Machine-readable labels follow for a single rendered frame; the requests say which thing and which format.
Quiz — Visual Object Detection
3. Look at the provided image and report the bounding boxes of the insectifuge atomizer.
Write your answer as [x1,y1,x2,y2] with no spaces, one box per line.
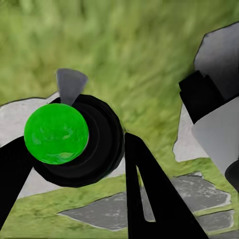
[24,68,125,188]

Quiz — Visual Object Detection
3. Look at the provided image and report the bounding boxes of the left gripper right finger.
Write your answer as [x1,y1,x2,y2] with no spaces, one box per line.
[124,132,209,239]

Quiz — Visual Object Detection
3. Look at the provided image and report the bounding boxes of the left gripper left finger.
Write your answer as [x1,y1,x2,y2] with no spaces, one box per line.
[0,136,33,231]

